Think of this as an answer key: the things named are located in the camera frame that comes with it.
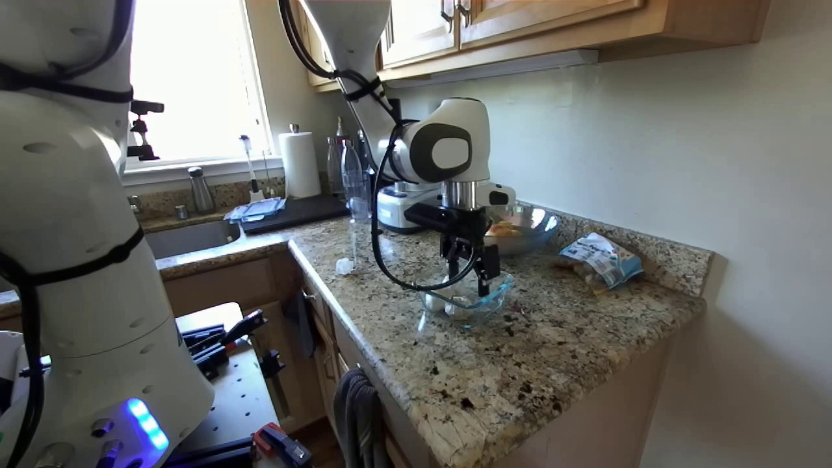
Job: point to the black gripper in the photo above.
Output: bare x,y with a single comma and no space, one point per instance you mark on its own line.
467,227

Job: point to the white garlic bulb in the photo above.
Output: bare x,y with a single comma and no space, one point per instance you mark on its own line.
453,308
434,302

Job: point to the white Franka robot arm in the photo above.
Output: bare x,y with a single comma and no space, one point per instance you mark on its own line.
80,261

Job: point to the square clear glass bowl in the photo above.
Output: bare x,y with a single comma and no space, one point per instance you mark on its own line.
499,308

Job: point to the grey glass fruit bowl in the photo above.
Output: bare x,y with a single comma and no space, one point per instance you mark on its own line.
540,227

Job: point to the red orange apple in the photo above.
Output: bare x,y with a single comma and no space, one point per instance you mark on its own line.
509,233

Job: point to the small food processor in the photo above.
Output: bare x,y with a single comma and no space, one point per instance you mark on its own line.
392,213

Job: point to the translucent plastic lid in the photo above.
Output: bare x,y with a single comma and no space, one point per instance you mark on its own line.
345,266

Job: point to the black soda maker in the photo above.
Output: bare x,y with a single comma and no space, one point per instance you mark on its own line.
397,159

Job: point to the blue white snack bag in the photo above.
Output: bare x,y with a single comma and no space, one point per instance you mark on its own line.
601,259

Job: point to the black ribbed drying mat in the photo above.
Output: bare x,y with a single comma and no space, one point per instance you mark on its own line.
309,211

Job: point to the grey hanging towel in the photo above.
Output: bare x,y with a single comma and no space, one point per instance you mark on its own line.
357,424

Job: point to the white paper towel roll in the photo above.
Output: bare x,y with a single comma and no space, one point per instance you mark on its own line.
300,165

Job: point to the blue dish cloth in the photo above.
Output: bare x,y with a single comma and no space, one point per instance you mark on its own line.
257,211

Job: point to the thin dish wand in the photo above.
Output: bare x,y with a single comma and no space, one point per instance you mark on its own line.
252,169

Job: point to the wooden base cabinet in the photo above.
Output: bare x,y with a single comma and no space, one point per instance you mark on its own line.
226,287

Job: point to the wooden upper cabinets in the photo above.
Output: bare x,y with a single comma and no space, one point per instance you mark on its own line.
538,26

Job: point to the red blue clamp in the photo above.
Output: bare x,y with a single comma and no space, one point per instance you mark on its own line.
283,445

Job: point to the black clamp tools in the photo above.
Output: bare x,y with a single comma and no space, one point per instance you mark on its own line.
216,342

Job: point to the black perforated robot stand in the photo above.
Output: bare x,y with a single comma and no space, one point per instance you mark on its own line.
236,398

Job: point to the metal sink faucet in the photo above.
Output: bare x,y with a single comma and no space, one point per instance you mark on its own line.
202,191

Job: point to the kitchen sink basin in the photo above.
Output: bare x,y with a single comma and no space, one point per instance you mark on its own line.
185,238

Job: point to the bright kitchen window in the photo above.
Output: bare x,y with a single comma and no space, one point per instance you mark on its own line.
198,87

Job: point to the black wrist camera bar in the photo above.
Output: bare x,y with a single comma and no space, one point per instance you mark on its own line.
430,213

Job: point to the black camera on tripod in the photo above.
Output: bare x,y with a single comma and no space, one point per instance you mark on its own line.
144,130

